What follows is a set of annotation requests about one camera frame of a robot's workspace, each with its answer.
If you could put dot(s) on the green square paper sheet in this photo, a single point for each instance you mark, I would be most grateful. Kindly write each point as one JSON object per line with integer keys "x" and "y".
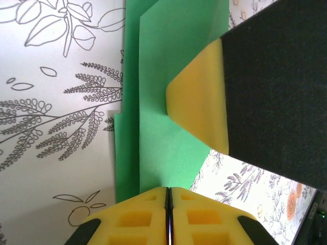
{"x": 153, "y": 102}

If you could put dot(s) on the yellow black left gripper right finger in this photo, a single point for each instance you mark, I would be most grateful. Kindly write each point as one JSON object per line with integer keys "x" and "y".
{"x": 204, "y": 219}

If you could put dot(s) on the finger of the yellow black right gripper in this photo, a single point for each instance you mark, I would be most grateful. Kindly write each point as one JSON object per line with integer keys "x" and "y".
{"x": 268, "y": 89}

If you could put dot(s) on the floral patterned table mat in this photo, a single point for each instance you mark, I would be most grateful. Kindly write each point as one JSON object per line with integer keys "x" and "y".
{"x": 51, "y": 153}

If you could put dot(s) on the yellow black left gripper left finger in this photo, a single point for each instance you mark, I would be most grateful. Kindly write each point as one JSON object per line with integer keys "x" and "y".
{"x": 132, "y": 219}

